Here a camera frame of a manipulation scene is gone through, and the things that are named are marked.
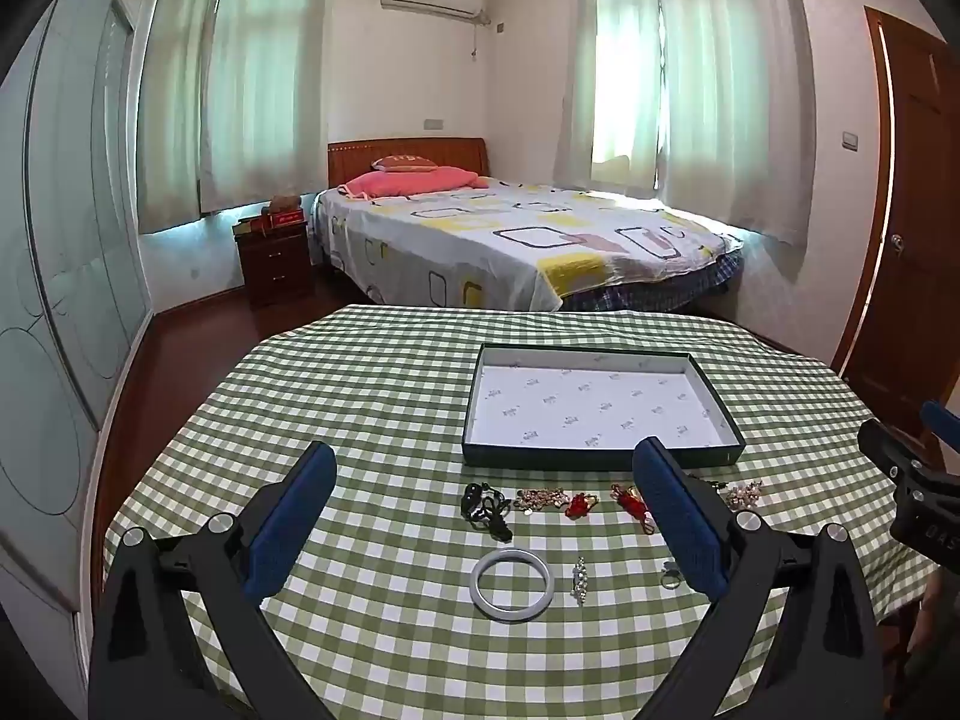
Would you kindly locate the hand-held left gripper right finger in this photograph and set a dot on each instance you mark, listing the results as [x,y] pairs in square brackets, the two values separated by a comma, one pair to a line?
[679,517]

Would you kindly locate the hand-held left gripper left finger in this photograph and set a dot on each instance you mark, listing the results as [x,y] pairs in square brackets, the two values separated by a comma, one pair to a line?
[289,525]

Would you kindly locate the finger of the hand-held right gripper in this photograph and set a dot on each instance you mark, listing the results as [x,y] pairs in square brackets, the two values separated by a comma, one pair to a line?
[941,420]
[885,446]

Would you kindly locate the silver crystal brooch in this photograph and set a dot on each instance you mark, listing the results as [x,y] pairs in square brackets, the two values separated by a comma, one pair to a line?
[579,581]

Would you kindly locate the green shallow box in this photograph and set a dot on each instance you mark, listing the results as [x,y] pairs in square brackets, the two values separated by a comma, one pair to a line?
[600,405]

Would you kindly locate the white jade bangle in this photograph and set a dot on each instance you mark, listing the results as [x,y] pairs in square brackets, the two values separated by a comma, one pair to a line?
[480,600]

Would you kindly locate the green checked tablecloth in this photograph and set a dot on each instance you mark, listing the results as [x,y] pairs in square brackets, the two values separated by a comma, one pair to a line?
[375,390]

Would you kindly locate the brown wooden door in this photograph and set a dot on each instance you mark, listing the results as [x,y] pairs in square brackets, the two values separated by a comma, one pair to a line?
[915,202]

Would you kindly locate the blue plaid bed skirt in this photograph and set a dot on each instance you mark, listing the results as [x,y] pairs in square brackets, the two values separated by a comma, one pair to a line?
[660,292]

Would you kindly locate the dark wooden nightstand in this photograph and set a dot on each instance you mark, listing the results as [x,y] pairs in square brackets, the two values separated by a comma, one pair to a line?
[276,266]

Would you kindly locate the dark red small box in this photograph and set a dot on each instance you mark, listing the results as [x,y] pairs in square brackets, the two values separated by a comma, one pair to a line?
[251,226]

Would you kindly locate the red flat box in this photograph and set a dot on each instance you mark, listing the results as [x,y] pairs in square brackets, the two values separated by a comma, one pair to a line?
[286,217]

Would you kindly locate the patterned bedsheet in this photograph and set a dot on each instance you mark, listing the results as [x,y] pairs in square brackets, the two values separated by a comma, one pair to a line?
[487,240]

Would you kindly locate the frosted glass wardrobe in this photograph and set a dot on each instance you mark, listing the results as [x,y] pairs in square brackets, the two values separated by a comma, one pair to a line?
[60,277]

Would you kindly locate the pink pillow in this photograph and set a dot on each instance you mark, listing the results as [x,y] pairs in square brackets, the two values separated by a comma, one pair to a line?
[405,181]

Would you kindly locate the red pillow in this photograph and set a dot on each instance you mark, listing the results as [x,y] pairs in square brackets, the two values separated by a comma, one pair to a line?
[401,161]

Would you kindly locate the white sheer curtain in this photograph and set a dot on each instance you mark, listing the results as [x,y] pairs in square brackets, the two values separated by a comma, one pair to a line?
[611,67]
[735,90]
[176,90]
[262,75]

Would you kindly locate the wooden bed headboard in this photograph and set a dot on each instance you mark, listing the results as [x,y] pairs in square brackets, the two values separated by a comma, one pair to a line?
[420,154]

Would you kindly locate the air conditioner pipe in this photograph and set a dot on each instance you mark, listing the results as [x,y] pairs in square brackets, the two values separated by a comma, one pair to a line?
[480,34]

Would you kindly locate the wall light switch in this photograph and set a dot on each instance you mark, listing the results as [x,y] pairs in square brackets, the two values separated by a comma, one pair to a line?
[849,140]

